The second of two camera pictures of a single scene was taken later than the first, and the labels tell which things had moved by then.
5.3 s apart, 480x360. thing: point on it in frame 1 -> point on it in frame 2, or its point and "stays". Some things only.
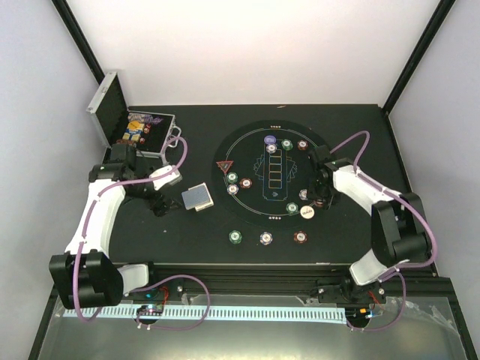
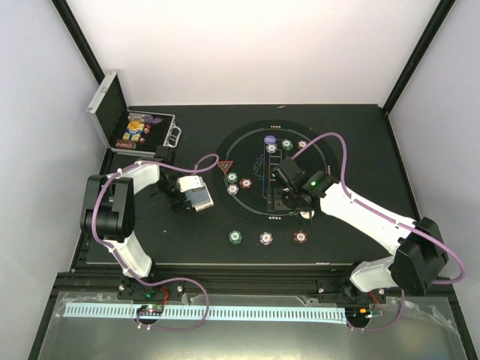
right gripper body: x=325 y=193 -> x=287 y=203
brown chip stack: x=245 y=183 stays
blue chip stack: x=232 y=189 stays
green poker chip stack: x=235 y=237 stays
